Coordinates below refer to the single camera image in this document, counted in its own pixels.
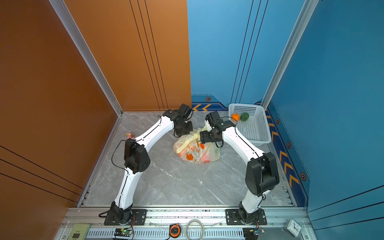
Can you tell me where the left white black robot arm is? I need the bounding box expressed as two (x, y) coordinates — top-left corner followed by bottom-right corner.
(108, 104), (193, 225)

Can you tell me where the printed translucent plastic bag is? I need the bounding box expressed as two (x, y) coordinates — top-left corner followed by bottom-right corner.
(173, 127), (221, 164)

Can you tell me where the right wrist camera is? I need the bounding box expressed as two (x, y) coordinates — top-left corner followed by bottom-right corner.
(205, 111), (223, 131)

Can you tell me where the right circuit board module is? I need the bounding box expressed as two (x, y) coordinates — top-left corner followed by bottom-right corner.
(243, 228), (265, 240)

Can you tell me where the green fruit in basket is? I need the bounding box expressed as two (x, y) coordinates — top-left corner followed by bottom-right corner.
(240, 113), (250, 122)

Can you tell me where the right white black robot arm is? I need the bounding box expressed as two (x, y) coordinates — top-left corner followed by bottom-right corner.
(200, 117), (280, 226)

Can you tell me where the white coiled cable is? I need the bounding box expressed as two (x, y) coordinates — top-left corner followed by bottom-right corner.
(185, 219), (205, 240)

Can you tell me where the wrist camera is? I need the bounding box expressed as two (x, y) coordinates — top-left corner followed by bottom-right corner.
(178, 104), (194, 121)
(205, 111), (223, 131)

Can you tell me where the orange black tape measure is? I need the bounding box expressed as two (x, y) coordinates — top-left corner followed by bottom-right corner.
(169, 224), (181, 239)

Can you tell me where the small pink toy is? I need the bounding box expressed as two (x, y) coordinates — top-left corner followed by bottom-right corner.
(126, 132), (135, 140)

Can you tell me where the orange fruit in basket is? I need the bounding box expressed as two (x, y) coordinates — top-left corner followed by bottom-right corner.
(231, 114), (240, 121)

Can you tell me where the white plastic basket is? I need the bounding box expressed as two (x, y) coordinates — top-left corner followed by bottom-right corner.
(229, 104), (272, 146)

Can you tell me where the left green circuit board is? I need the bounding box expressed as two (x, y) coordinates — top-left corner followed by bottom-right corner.
(113, 228), (134, 240)

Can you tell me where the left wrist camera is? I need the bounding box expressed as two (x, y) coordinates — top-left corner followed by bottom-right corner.
(178, 104), (194, 121)

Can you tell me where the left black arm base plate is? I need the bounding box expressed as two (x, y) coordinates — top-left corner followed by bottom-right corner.
(104, 209), (148, 226)

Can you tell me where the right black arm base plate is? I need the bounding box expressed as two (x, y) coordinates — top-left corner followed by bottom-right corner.
(225, 208), (268, 226)

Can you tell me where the white desk clock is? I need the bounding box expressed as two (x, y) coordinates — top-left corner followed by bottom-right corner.
(284, 219), (303, 238)

